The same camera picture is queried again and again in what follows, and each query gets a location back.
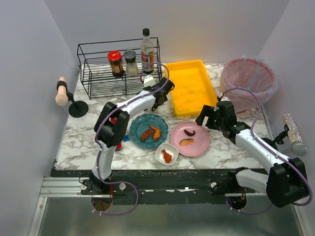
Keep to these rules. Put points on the brown grilled meat toy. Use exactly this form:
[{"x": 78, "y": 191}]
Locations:
[{"x": 146, "y": 134}]

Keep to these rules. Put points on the dark sauce glass bottle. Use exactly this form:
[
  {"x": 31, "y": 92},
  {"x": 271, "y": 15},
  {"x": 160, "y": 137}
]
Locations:
[{"x": 147, "y": 52}]

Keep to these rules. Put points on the glitter microphone on stand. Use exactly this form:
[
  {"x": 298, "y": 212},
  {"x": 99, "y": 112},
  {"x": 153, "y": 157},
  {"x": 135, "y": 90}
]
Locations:
[{"x": 297, "y": 147}]

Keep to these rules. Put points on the aluminium extrusion rail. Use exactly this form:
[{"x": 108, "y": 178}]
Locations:
[{"x": 60, "y": 187}]

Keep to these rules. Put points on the pink round plate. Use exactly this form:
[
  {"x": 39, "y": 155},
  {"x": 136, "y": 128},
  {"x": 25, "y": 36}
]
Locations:
[{"x": 201, "y": 139}]

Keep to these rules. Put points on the pink mesh waste basket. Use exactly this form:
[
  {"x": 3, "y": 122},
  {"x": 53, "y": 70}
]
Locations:
[{"x": 252, "y": 74}]

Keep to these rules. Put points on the blue toy brick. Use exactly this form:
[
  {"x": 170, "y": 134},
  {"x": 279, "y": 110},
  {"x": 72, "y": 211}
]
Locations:
[{"x": 126, "y": 138}]

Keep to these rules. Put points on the salmon slice toy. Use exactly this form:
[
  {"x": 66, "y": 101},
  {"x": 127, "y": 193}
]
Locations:
[{"x": 186, "y": 142}]

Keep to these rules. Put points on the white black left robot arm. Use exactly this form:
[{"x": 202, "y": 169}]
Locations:
[{"x": 112, "y": 123}]

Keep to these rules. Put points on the octopus tentacle toy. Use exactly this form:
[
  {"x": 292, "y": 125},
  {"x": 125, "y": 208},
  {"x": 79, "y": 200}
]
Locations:
[{"x": 188, "y": 133}]

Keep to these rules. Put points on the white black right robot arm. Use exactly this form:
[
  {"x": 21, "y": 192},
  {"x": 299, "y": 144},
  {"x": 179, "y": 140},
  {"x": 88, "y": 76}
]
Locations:
[{"x": 285, "y": 181}]

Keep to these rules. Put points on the teal glass plate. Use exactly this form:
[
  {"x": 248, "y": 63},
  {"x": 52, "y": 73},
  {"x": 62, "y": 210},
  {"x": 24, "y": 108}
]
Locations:
[{"x": 141, "y": 123}]

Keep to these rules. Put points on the yellow plastic tray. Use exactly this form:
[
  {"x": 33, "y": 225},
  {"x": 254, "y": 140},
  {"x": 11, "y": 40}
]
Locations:
[{"x": 193, "y": 88}]

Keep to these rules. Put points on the fried chicken drumstick toy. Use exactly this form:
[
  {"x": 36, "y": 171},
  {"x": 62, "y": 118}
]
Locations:
[{"x": 167, "y": 157}]

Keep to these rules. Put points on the grey cap salt grinder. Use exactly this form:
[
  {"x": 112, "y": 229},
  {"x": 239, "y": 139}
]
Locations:
[{"x": 131, "y": 66}]

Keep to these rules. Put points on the black mounting base rail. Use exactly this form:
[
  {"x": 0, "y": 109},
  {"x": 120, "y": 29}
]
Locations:
[{"x": 159, "y": 187}]

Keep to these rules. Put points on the black wire rack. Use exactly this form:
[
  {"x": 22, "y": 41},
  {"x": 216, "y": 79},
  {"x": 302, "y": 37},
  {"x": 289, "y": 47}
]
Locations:
[{"x": 96, "y": 73}]

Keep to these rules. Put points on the red lid sauce jar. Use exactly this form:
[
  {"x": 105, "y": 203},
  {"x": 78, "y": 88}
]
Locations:
[{"x": 115, "y": 60}]

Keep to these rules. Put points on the red cylindrical can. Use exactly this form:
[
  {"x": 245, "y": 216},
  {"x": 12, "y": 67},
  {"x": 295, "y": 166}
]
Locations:
[{"x": 119, "y": 146}]

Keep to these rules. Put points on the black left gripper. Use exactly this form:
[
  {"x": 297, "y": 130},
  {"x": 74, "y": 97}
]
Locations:
[{"x": 159, "y": 96}]

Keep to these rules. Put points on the small white square dish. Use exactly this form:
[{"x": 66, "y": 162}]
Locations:
[{"x": 170, "y": 149}]

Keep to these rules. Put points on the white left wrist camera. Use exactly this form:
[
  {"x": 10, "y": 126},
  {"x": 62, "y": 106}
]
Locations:
[{"x": 148, "y": 80}]

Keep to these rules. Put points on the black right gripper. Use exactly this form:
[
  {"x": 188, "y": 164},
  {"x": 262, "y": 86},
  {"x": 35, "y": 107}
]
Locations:
[{"x": 206, "y": 113}]

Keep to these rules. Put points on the beige handle on black stand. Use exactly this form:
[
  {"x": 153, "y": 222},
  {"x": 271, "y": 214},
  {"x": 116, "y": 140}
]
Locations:
[{"x": 77, "y": 109}]

